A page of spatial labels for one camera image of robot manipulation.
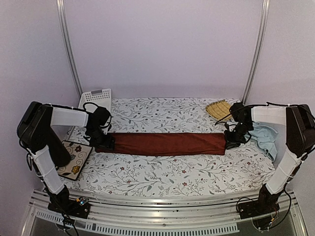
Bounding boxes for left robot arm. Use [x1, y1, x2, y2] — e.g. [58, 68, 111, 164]
[17, 101, 115, 213]

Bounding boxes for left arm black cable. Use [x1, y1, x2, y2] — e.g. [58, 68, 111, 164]
[82, 102, 112, 128]

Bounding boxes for floral square ceramic plate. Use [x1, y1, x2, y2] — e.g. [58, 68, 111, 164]
[56, 141, 93, 181]

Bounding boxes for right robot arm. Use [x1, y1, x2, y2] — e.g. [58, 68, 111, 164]
[224, 102, 315, 214]

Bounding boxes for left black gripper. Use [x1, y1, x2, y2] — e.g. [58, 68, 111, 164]
[87, 126, 116, 150]

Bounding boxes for left aluminium frame post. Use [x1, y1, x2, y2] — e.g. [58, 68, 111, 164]
[56, 0, 83, 97]

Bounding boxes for white perforated plastic basket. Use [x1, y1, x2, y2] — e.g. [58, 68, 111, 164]
[78, 88, 112, 111]

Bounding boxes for woven bamboo tray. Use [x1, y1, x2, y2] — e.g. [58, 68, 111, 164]
[205, 99, 232, 121]

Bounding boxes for front aluminium rail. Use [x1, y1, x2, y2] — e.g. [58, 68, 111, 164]
[22, 190, 308, 236]

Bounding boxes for light blue towel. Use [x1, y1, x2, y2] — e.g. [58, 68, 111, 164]
[250, 122, 278, 162]

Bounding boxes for dark red towel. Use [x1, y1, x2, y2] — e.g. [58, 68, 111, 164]
[95, 133, 226, 156]

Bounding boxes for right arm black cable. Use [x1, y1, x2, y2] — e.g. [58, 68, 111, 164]
[214, 102, 288, 126]

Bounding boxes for right aluminium frame post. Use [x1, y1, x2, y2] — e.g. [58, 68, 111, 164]
[241, 0, 270, 104]

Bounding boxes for aluminium frame post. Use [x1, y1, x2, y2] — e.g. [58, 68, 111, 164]
[241, 0, 270, 104]
[56, 0, 83, 97]

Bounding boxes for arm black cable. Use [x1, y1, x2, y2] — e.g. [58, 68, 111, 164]
[82, 102, 112, 128]
[214, 102, 288, 126]

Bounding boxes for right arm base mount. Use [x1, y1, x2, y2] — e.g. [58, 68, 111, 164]
[236, 197, 280, 219]

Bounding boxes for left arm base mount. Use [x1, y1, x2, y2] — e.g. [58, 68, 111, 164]
[48, 198, 91, 219]

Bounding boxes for floral patterned table mat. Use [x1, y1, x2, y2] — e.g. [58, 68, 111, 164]
[63, 98, 275, 198]

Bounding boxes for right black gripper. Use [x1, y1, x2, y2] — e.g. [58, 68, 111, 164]
[224, 121, 253, 149]

